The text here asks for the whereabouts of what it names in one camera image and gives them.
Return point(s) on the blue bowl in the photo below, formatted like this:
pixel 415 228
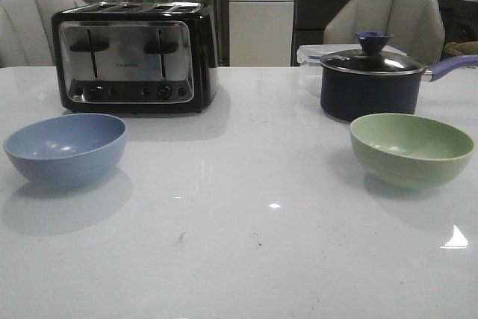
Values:
pixel 68 151

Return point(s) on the black and chrome toaster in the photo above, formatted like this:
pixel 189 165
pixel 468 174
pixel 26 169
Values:
pixel 136 57

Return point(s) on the dark blue saucepan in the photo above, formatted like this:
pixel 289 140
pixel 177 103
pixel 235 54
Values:
pixel 347 96

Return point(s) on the clear plastic food container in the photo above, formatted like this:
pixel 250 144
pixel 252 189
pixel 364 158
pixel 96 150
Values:
pixel 309 66

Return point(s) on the beige chair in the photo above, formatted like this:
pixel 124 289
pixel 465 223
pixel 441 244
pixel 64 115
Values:
pixel 26 31
pixel 417 25

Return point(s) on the green bowl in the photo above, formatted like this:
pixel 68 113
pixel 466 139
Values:
pixel 409 151

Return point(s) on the white refrigerator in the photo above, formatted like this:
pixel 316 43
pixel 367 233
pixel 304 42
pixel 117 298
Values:
pixel 260 32

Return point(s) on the glass pot lid blue knob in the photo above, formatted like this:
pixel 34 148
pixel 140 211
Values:
pixel 371 58

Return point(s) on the left beige chair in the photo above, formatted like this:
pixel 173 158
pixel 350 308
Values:
pixel 26 31

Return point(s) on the right beige chair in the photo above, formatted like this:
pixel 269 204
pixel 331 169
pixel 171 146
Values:
pixel 417 25

